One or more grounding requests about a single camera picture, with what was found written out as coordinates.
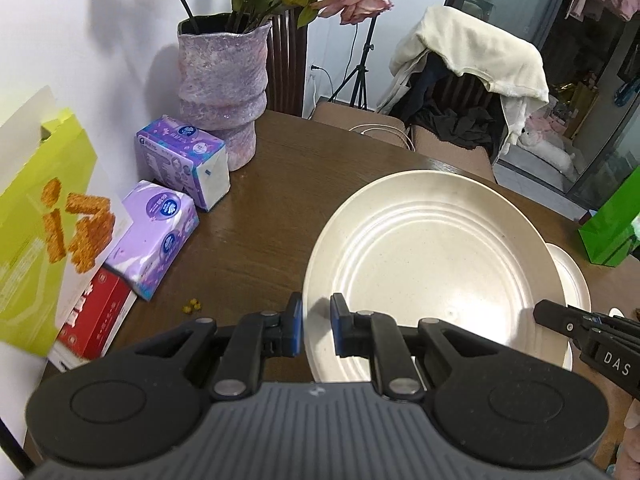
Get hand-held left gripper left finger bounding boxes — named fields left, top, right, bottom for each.
left=117, top=291, right=304, bottom=403

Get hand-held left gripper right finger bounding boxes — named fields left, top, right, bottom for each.
left=330, top=292, right=506, bottom=403

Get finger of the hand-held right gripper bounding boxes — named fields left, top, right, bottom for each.
left=533, top=298, right=602, bottom=347

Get cream round plate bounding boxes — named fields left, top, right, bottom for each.
left=544, top=242, right=592, bottom=372
left=302, top=170, right=575, bottom=383

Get green paper bag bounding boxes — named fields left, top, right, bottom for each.
left=578, top=165, right=640, bottom=267

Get white plush toy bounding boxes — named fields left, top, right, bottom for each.
left=517, top=130, right=581, bottom=181

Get purple tissue pack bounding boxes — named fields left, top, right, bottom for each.
left=106, top=180, right=200, bottom=302
left=136, top=115, right=231, bottom=211

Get red flat box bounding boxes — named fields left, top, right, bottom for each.
left=55, top=266, right=137, bottom=361

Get dark clothes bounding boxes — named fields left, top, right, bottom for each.
left=400, top=52, right=506, bottom=151

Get white flat box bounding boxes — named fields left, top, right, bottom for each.
left=46, top=342, right=93, bottom=374

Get dark wooden chair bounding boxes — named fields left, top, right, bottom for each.
left=410, top=67, right=503, bottom=184
left=265, top=10, right=407, bottom=147

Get purple textured vase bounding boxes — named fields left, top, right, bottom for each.
left=177, top=12, right=273, bottom=171

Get black tripod light stand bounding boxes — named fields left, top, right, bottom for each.
left=327, top=0, right=393, bottom=111

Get green snack box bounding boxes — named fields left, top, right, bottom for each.
left=0, top=85, right=132, bottom=358

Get chair draped with clothes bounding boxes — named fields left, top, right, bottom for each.
left=389, top=5, right=551, bottom=156

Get white cable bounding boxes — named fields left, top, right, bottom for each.
left=348, top=123, right=416, bottom=152

